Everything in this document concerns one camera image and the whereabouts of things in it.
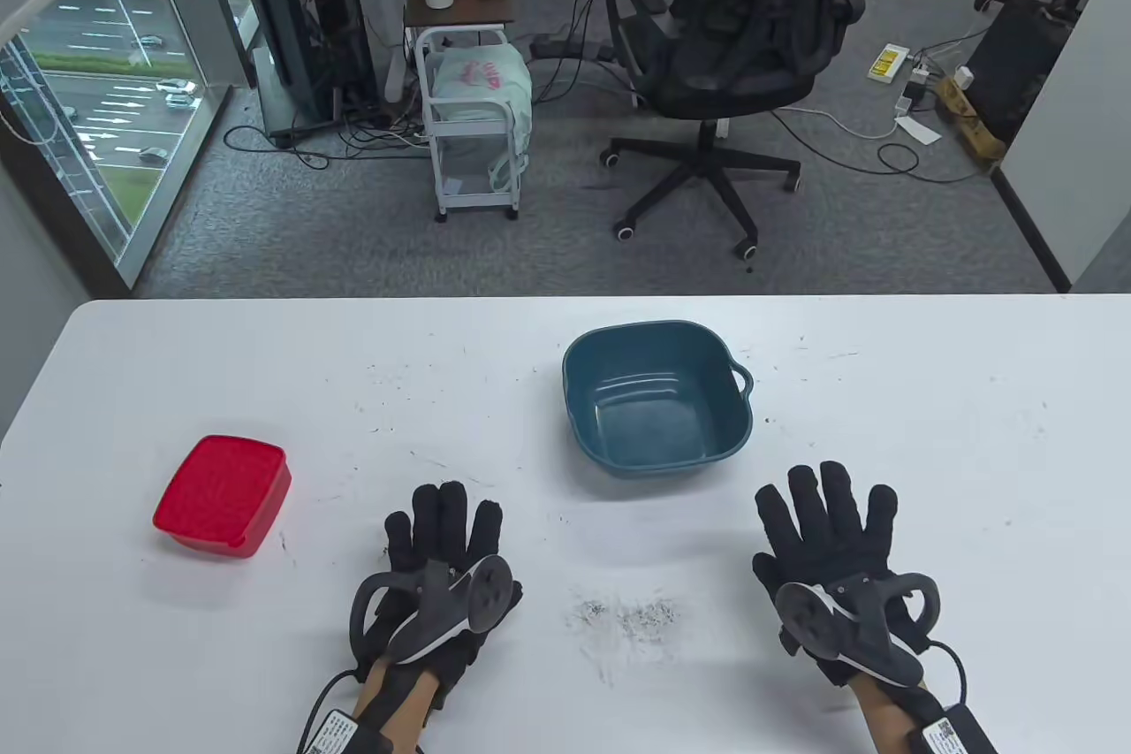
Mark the teal plastic basin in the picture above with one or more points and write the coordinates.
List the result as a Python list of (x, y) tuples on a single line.
[(658, 427)]

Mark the window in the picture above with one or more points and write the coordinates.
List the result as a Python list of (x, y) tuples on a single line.
[(106, 82)]

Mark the white power strip with plugs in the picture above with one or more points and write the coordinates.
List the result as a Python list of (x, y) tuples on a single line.
[(910, 95)]

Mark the white plastic bag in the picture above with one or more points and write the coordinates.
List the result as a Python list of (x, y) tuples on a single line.
[(482, 82)]

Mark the black computer tower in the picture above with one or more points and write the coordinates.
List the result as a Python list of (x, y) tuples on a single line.
[(309, 20)]

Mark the black office chair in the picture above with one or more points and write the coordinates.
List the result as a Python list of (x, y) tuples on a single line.
[(733, 73)]

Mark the person's right hand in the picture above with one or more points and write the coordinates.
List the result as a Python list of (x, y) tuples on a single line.
[(822, 515)]

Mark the person's left hand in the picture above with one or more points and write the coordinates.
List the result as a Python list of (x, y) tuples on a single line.
[(442, 524)]

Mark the black right wrist sensor box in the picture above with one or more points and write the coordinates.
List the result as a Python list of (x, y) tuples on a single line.
[(954, 732)]

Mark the grey right hand controller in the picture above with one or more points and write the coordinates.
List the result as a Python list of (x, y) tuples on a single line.
[(870, 613)]

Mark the black left wrist sensor box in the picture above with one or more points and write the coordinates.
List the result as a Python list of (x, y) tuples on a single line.
[(340, 736)]

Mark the white yellow power strip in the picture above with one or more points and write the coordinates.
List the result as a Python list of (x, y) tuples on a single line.
[(886, 63)]

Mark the grey left hand controller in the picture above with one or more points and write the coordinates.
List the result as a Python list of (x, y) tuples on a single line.
[(424, 613)]

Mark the white rolling cart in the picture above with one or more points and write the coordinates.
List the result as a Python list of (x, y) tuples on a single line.
[(473, 128)]

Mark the red plastic container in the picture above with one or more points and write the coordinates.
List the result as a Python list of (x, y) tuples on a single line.
[(265, 529)]

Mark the white paper sheet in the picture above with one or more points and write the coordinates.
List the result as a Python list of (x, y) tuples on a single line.
[(919, 131)]

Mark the brown cardboard box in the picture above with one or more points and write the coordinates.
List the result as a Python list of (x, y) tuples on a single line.
[(972, 126)]

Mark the person's left forearm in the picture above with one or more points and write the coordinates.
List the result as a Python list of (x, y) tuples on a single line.
[(398, 701)]

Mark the black wrist sensor box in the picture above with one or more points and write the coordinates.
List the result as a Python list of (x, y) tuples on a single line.
[(954, 732), (340, 736)]

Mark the grey hand controller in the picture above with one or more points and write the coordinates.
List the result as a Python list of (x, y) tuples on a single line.
[(870, 613), (424, 613)]

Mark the black case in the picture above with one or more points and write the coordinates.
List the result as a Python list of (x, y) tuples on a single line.
[(1016, 56)]

